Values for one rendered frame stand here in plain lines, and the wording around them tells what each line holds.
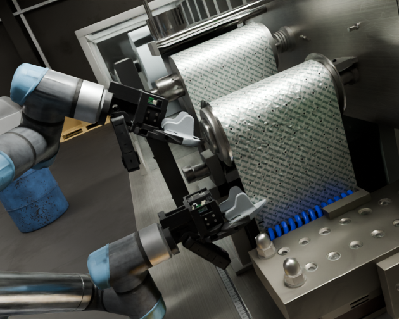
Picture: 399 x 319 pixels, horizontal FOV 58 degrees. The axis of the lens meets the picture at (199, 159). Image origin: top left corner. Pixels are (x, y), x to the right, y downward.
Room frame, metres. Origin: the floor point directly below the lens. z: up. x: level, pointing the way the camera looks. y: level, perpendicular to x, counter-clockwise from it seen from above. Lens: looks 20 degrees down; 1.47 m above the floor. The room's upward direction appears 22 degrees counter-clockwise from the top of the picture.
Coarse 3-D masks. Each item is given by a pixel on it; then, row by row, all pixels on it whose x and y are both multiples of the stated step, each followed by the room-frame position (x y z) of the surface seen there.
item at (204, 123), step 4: (200, 120) 0.70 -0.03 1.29; (204, 120) 0.69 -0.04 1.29; (200, 124) 0.71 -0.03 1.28; (204, 124) 0.68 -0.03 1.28; (208, 124) 0.68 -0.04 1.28; (200, 128) 0.73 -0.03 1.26; (204, 128) 0.68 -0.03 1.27; (208, 128) 0.67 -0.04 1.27; (204, 132) 0.71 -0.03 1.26; (208, 132) 0.67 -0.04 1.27; (212, 132) 0.67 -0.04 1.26; (204, 136) 0.72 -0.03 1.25; (208, 136) 0.67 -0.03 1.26; (212, 136) 0.66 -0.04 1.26; (208, 140) 0.69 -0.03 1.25; (212, 140) 0.66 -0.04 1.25; (216, 140) 0.66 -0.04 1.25; (208, 144) 0.70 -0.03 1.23; (212, 144) 0.66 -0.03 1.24; (216, 144) 0.66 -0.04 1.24; (212, 148) 0.68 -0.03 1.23; (216, 148) 0.67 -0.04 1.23; (212, 152) 0.69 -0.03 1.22; (216, 152) 0.68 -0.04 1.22
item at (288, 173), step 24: (336, 120) 0.66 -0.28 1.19; (288, 144) 0.65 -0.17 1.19; (312, 144) 0.66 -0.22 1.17; (336, 144) 0.66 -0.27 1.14; (240, 168) 0.64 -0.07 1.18; (264, 168) 0.65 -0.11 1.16; (288, 168) 0.65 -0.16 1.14; (312, 168) 0.66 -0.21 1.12; (336, 168) 0.66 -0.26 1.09; (264, 192) 0.64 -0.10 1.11; (288, 192) 0.65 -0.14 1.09; (312, 192) 0.65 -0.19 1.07; (336, 192) 0.66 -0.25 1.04; (264, 216) 0.64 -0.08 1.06; (288, 216) 0.65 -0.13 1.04
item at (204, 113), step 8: (320, 64) 0.71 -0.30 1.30; (328, 72) 0.68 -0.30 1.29; (336, 88) 0.67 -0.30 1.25; (336, 96) 0.67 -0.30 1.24; (200, 112) 0.72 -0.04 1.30; (208, 112) 0.68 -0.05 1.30; (208, 120) 0.67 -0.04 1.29; (216, 128) 0.65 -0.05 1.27; (216, 136) 0.65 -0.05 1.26; (224, 144) 0.64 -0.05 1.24; (224, 152) 0.65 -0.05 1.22; (224, 160) 0.68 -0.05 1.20
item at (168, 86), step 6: (162, 78) 0.94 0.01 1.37; (168, 78) 0.93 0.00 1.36; (174, 78) 0.93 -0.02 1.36; (156, 84) 0.93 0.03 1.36; (162, 84) 0.92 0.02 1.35; (168, 84) 0.92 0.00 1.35; (174, 84) 0.92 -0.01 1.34; (180, 84) 0.92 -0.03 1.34; (162, 90) 0.91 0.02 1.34; (168, 90) 0.91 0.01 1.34; (174, 90) 0.92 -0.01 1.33; (180, 90) 0.92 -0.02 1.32; (168, 96) 0.92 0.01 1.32; (174, 96) 0.92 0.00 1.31; (180, 96) 0.93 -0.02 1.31; (168, 102) 0.94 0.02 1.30
